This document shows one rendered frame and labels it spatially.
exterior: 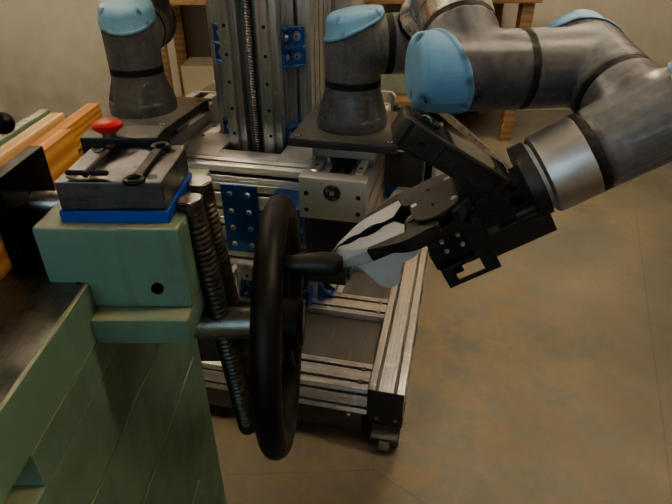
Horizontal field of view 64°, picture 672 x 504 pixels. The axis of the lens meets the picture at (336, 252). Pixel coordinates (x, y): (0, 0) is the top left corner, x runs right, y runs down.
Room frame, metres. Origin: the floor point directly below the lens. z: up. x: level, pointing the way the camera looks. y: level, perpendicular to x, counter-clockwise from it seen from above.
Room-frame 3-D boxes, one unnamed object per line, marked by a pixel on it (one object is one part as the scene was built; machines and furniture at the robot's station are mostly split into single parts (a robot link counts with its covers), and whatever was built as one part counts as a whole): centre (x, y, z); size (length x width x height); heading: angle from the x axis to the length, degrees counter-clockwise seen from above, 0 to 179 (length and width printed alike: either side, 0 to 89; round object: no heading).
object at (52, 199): (0.49, 0.29, 0.95); 0.09 x 0.07 x 0.09; 179
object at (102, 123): (0.52, 0.23, 1.02); 0.03 x 0.03 x 0.01
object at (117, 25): (1.25, 0.45, 0.98); 0.13 x 0.12 x 0.14; 2
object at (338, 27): (1.13, -0.04, 0.98); 0.13 x 0.12 x 0.14; 98
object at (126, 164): (0.50, 0.21, 0.99); 0.13 x 0.11 x 0.06; 179
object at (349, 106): (1.13, -0.03, 0.87); 0.15 x 0.15 x 0.10
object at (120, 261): (0.49, 0.21, 0.91); 0.15 x 0.14 x 0.09; 179
